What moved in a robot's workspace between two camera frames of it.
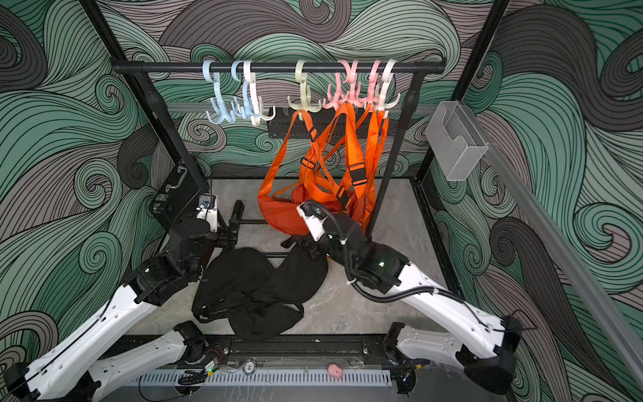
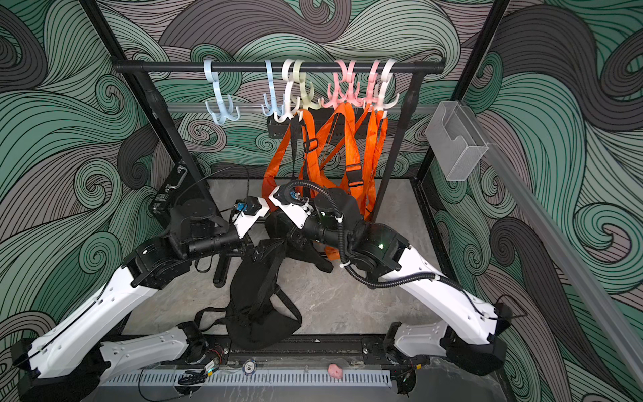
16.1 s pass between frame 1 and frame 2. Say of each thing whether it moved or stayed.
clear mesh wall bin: stayed
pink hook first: stayed
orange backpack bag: moved
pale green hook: stayed
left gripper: moved
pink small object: stayed
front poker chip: stayed
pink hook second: stayed
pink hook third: stayed
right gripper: moved
